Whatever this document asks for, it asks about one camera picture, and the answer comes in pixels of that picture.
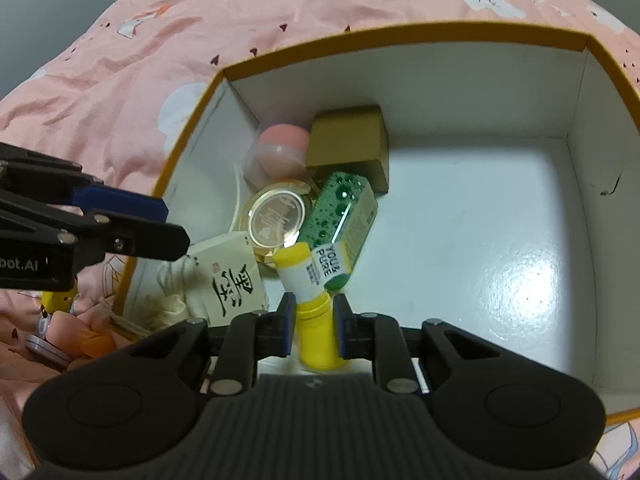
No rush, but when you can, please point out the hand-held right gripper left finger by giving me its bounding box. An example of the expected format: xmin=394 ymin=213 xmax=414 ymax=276
xmin=150 ymin=292 xmax=297 ymax=395

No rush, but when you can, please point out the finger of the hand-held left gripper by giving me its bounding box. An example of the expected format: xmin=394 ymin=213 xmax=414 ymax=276
xmin=0 ymin=195 xmax=191 ymax=266
xmin=0 ymin=142 xmax=169 ymax=222

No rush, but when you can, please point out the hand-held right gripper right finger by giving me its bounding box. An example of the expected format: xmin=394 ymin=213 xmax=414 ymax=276
xmin=333 ymin=293 xmax=482 ymax=394

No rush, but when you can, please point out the yellow tube with white label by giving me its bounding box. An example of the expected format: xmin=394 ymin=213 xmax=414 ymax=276
xmin=272 ymin=241 xmax=355 ymax=372

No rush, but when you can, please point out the white box with black print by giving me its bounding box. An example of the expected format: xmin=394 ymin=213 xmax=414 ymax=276
xmin=187 ymin=232 xmax=271 ymax=329

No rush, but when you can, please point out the round gold compact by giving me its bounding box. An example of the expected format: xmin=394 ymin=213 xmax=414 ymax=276
xmin=239 ymin=182 xmax=321 ymax=266

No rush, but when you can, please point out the green liquid bottle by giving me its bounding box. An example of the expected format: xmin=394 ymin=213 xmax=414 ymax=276
xmin=297 ymin=171 xmax=377 ymax=291

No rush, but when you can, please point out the pink ball capsule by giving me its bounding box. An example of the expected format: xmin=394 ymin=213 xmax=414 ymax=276
xmin=243 ymin=122 xmax=311 ymax=186

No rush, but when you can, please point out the orange cardboard box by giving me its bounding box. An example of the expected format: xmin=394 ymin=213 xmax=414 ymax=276
xmin=112 ymin=21 xmax=640 ymax=429

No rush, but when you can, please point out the small gold cardboard box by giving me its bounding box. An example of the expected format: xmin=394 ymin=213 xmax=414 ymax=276
xmin=304 ymin=105 xmax=391 ymax=195

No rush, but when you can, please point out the yellow duck toy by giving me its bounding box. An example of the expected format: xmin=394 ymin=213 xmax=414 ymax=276
xmin=39 ymin=287 xmax=79 ymax=316

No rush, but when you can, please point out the orange soft toy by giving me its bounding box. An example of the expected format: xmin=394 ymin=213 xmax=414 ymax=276
xmin=47 ymin=310 xmax=116 ymax=359

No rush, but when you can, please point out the pink printed blanket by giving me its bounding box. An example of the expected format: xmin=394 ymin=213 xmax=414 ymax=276
xmin=0 ymin=0 xmax=640 ymax=480

